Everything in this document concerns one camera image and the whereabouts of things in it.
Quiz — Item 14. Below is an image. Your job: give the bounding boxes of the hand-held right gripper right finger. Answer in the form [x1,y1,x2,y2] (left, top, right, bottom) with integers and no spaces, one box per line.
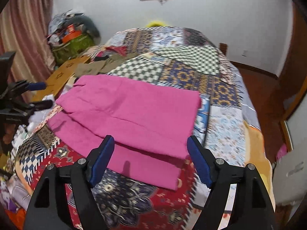
[187,135,276,230]

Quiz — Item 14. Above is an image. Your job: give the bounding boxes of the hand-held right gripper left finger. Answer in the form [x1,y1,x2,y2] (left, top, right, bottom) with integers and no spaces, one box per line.
[23,135,116,230]

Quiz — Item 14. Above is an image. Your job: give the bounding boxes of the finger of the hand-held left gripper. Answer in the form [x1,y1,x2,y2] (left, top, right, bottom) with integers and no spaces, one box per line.
[14,99,54,113]
[8,80,46,95]

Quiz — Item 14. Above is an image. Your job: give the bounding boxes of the pink pants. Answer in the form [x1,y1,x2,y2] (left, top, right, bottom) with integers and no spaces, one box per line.
[47,75,202,190]

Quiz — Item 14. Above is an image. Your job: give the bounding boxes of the khaki pants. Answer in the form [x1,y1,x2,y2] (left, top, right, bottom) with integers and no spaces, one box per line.
[75,53,138,77]

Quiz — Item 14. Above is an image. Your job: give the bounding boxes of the white cloth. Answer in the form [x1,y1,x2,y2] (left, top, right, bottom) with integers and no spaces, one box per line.
[26,94,55,135]

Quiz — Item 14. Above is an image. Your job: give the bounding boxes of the wooden lap desk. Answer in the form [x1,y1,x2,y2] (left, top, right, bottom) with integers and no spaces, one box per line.
[31,56,90,102]

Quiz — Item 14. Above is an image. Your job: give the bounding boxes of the striped pink curtain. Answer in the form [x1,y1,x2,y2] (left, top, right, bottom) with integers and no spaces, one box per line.
[0,0,57,106]

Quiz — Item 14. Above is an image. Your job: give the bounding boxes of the green patterned bag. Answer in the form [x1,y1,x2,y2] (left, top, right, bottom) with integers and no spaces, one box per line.
[51,32,95,65]

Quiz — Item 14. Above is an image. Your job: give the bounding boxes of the orange box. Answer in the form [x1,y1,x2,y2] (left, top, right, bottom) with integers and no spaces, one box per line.
[61,25,81,42]

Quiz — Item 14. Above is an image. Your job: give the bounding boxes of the pile of light clothes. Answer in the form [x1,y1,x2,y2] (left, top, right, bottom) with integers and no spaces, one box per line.
[48,11,84,46]

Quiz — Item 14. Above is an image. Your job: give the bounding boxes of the grey pillow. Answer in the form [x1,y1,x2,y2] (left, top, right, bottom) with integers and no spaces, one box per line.
[72,14,101,39]

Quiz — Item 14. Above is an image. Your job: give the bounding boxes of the patchwork blanket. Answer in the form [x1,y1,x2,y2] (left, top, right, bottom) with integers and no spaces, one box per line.
[0,26,275,230]

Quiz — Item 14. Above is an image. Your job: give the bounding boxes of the orange cloth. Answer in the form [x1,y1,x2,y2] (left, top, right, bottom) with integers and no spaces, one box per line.
[7,207,26,230]

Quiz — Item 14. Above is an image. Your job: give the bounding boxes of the yellow curved object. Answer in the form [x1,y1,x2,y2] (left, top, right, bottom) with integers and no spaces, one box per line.
[146,21,168,28]

